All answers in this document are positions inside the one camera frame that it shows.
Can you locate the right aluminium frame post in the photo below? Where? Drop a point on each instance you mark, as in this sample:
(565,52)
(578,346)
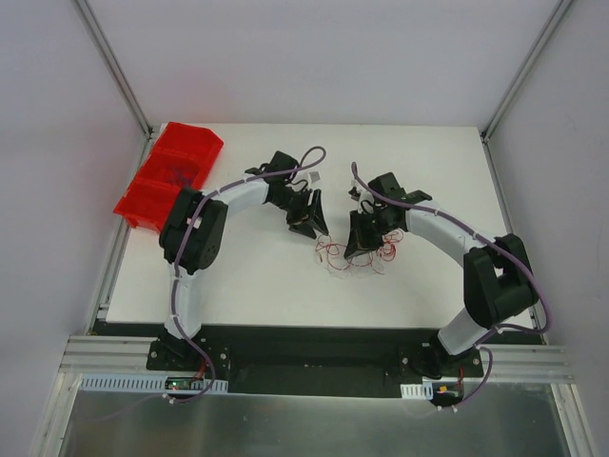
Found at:
(528,64)

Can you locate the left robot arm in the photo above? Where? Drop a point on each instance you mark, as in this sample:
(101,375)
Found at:
(193,232)

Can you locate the red plastic bin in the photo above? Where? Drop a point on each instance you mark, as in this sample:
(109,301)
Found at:
(182,156)

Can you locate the left white cable duct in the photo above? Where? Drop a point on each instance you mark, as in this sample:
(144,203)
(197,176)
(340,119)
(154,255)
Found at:
(153,384)

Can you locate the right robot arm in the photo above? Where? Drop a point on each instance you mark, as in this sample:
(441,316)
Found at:
(498,282)

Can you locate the white cable duct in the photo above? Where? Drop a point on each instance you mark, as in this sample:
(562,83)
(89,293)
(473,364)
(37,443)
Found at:
(431,390)
(153,384)

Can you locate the right white cable duct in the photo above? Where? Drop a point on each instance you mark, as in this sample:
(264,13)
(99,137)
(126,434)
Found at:
(431,390)

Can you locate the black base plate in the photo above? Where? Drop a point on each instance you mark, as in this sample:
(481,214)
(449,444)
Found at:
(306,361)

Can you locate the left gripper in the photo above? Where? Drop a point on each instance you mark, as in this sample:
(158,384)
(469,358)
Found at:
(301,215)

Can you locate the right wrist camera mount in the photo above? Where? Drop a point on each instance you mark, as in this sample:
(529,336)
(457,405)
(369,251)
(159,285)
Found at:
(355,191)

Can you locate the aluminium frame post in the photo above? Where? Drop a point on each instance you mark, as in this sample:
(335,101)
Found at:
(112,64)
(528,64)

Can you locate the left aluminium frame post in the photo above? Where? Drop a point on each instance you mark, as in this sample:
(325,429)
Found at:
(112,64)

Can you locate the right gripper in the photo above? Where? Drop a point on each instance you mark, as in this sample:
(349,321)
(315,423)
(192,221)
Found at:
(363,227)

